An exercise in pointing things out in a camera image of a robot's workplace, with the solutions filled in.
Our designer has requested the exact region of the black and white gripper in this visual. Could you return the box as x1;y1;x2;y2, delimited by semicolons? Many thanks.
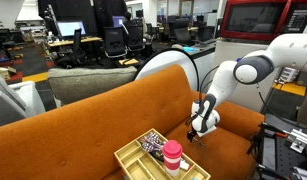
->
187;124;217;142

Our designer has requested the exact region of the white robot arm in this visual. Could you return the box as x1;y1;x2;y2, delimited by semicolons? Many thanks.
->
187;33;307;141

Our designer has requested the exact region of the pile of cutlery in rack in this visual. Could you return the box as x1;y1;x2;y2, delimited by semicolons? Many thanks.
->
138;132;165;157

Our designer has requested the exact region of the wooden compartment rack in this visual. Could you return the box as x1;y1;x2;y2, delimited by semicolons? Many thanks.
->
114;129;211;180

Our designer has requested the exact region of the orange fabric couch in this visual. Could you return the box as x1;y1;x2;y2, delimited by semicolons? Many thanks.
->
0;65;264;180

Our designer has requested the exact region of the red and white cup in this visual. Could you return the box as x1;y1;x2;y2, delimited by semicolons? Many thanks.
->
162;140;183;176

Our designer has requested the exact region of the round white table top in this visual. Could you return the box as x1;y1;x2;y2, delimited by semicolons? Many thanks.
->
134;48;200;91

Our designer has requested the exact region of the red microwave oven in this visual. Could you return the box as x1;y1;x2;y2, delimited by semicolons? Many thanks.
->
220;0;307;41

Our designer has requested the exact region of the black office chair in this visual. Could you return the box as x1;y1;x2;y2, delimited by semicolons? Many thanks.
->
104;27;127;58

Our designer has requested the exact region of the grey cushion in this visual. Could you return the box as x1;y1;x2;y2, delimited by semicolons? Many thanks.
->
47;67;137;105

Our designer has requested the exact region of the computer monitor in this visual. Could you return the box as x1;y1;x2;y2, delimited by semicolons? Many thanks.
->
57;21;86;37

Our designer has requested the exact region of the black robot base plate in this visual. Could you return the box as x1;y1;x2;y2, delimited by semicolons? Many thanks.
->
247;114;307;180

